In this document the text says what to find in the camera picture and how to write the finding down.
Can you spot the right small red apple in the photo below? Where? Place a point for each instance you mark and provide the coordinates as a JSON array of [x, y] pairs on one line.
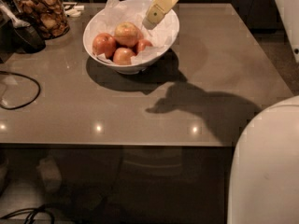
[[142, 44]]

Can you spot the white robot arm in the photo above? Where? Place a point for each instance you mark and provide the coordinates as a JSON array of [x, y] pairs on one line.
[[252, 178]]

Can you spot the left red apple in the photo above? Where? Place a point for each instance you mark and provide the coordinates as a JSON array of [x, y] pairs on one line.
[[104, 43]]

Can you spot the small white items behind jar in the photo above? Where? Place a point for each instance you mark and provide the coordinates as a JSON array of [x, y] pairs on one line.
[[73, 10]]

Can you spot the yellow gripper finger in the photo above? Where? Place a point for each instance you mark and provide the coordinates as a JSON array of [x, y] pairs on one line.
[[156, 12]]

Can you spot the front red apple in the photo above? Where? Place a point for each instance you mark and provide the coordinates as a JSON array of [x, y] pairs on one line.
[[122, 56]]

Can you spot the yellow-red apple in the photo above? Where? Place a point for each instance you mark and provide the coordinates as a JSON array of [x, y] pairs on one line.
[[127, 34]]

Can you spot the white ceramic bowl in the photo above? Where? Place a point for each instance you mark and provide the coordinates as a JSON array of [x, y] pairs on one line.
[[146, 62]]

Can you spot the glass jar of dried chips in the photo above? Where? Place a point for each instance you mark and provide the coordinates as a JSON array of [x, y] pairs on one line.
[[49, 16]]

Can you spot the white paper liner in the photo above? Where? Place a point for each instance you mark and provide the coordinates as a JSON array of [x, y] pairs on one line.
[[162, 31]]

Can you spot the black appliance with metal lever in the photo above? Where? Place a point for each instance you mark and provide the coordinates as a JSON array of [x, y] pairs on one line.
[[25, 36]]

